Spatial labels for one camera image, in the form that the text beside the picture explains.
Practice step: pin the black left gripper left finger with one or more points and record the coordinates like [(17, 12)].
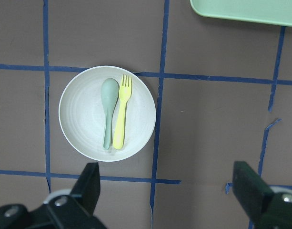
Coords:
[(63, 209)]

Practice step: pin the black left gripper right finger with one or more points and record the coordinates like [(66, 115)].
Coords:
[(268, 207)]

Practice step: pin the yellow plastic fork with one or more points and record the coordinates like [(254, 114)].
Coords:
[(124, 96)]

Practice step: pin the pale green plastic spoon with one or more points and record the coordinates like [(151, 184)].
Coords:
[(109, 97)]

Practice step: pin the mint green tray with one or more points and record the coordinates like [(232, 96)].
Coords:
[(274, 12)]

